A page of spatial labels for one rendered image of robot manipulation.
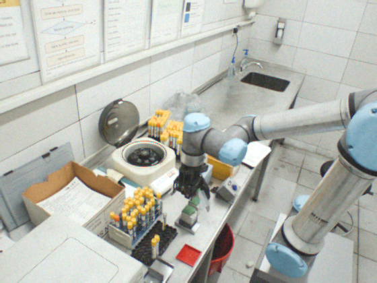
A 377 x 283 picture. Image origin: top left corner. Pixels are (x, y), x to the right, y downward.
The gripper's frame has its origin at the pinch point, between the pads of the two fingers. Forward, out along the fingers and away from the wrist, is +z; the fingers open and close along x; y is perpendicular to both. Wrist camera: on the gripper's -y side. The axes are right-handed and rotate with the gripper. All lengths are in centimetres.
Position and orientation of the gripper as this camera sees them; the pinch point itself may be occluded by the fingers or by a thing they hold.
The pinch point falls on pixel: (190, 202)
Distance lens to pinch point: 101.7
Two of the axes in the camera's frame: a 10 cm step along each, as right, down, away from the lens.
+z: -0.7, 8.5, 5.2
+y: -4.9, 4.2, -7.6
